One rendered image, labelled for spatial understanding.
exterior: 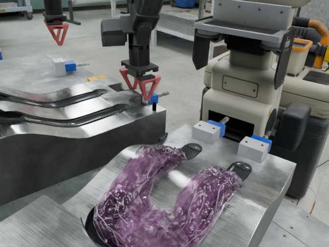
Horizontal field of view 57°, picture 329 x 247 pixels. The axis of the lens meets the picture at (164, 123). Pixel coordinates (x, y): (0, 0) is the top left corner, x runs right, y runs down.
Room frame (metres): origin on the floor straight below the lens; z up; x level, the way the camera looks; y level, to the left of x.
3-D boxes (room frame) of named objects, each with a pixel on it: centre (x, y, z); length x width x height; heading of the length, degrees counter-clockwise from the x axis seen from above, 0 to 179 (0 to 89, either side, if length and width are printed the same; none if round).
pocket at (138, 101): (0.68, 0.06, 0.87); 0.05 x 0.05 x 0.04; 39
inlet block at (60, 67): (1.10, 0.36, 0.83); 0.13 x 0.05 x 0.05; 118
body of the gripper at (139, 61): (0.82, 0.08, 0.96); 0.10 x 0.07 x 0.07; 37
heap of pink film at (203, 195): (0.36, -0.01, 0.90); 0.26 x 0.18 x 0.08; 146
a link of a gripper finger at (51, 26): (1.06, 0.38, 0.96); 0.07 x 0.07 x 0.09; 28
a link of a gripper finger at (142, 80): (0.80, 0.06, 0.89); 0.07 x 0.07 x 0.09; 37
